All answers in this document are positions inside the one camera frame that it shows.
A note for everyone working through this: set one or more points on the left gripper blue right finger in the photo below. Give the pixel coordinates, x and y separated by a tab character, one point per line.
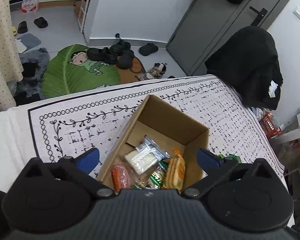
218	172

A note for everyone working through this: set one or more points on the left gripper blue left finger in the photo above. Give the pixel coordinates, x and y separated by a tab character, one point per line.
76	170

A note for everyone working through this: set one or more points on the orange cracker packet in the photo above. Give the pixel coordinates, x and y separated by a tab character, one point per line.
176	172

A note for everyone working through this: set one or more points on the orange red snack packet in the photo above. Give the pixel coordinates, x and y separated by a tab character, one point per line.
120	176

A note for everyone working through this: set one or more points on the brown cardboard box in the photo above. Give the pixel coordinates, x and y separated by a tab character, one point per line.
169	128

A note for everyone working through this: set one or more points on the black white snack packet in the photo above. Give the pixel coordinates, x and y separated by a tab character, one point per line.
145	156

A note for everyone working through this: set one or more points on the green biscuit packet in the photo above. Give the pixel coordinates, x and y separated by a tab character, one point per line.
155	180

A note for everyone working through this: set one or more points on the white black patterned blanket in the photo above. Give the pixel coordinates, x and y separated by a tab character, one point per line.
96	119

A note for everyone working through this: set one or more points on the red plastic basket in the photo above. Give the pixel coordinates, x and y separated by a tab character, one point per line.
268	125

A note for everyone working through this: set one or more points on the white desk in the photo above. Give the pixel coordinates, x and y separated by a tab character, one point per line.
291	138

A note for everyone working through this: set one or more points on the grey fluffy rug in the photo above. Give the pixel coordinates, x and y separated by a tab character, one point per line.
34	63

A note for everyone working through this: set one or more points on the green leaf floor rug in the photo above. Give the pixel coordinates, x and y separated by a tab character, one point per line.
70	71

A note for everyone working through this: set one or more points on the black jacket on chair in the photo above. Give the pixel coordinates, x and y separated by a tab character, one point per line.
249	62

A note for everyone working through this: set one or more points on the grey white sneaker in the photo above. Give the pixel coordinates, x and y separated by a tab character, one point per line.
157	71

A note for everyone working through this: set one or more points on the pile of black shoes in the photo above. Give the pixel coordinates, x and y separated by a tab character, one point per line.
119	54

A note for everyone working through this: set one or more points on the dotted cream cloth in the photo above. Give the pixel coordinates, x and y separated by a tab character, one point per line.
10	65

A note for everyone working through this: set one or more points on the black slipper by door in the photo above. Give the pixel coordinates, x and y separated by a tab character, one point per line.
148	49

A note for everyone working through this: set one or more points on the black slipper on floor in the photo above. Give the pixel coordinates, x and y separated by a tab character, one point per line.
41	22

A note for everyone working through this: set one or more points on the grey door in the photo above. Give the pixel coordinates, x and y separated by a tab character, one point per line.
208	24

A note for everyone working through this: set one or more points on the water bottle pack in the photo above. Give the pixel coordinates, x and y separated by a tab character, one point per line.
29	6

